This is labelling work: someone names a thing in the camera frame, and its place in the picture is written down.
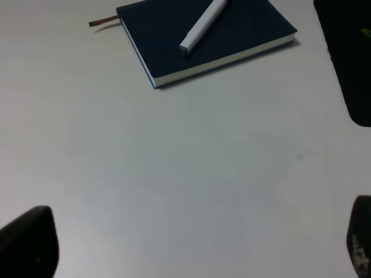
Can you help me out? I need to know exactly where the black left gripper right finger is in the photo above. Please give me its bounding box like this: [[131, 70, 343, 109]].
[[346, 195, 370, 277]]

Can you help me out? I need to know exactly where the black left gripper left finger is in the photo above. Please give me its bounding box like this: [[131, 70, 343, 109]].
[[1, 206, 59, 277]]

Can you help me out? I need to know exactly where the white marker pen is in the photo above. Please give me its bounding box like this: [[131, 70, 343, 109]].
[[178, 0, 228, 57]]

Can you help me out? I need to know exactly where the black green Razer mousepad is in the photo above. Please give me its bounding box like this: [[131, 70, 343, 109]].
[[314, 1, 370, 127]]

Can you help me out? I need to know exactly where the dark blue hardcover notebook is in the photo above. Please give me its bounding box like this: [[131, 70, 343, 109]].
[[88, 0, 299, 89]]

